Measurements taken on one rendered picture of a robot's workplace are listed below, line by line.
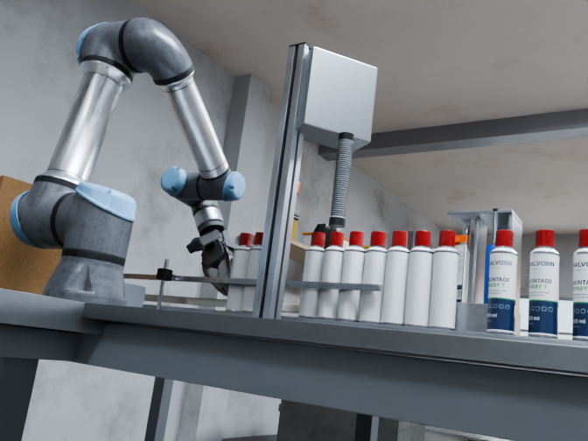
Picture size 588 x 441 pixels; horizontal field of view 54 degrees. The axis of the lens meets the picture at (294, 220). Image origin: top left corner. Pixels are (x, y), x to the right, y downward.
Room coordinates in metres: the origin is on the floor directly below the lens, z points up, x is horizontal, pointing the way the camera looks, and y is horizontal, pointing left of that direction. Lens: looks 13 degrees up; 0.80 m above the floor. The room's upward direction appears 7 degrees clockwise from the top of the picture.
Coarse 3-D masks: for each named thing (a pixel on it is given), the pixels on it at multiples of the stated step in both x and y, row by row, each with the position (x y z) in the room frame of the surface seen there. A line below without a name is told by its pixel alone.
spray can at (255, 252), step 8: (256, 232) 1.42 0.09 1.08; (256, 240) 1.42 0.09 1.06; (256, 248) 1.40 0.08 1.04; (248, 256) 1.42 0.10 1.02; (256, 256) 1.40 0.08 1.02; (248, 264) 1.41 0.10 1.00; (256, 264) 1.40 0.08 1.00; (248, 272) 1.41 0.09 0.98; (256, 272) 1.40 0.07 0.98; (248, 288) 1.41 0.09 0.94; (248, 296) 1.41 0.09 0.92; (248, 304) 1.41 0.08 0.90; (248, 312) 1.40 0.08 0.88
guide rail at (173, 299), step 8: (144, 296) 1.69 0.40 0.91; (152, 296) 1.67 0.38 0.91; (168, 296) 1.63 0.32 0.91; (176, 296) 1.62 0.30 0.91; (200, 304) 1.57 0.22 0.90; (208, 304) 1.55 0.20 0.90; (216, 304) 1.54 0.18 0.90; (224, 304) 1.52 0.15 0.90; (288, 304) 1.41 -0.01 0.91; (296, 304) 1.40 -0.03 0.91; (296, 312) 1.40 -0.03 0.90
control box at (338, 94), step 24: (312, 48) 1.17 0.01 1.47; (312, 72) 1.17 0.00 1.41; (336, 72) 1.19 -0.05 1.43; (360, 72) 1.21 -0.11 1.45; (312, 96) 1.17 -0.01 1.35; (336, 96) 1.19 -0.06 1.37; (360, 96) 1.22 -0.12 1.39; (312, 120) 1.17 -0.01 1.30; (336, 120) 1.20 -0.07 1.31; (360, 120) 1.22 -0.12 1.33; (336, 144) 1.27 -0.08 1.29; (360, 144) 1.25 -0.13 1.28
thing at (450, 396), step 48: (96, 336) 0.82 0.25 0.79; (144, 336) 0.77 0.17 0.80; (192, 336) 0.72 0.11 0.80; (0, 384) 0.91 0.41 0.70; (240, 384) 0.68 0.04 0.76; (288, 384) 0.64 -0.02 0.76; (336, 384) 0.61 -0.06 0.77; (384, 384) 0.58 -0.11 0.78; (432, 384) 0.55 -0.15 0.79; (480, 384) 0.53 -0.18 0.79; (528, 384) 0.51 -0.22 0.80; (576, 384) 0.49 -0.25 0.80; (0, 432) 0.93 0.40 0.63; (480, 432) 0.53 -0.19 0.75; (528, 432) 0.51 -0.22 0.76; (576, 432) 0.49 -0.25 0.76
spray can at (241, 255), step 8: (240, 240) 1.45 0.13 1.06; (248, 240) 1.45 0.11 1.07; (240, 248) 1.44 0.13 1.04; (248, 248) 1.44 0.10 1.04; (240, 256) 1.44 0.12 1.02; (232, 264) 1.46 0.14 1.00; (240, 264) 1.44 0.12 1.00; (232, 272) 1.45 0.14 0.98; (240, 272) 1.44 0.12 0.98; (232, 288) 1.44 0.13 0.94; (240, 288) 1.44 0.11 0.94; (232, 296) 1.44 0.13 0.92; (240, 296) 1.44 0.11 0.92; (232, 304) 1.44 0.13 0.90; (240, 304) 1.44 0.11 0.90
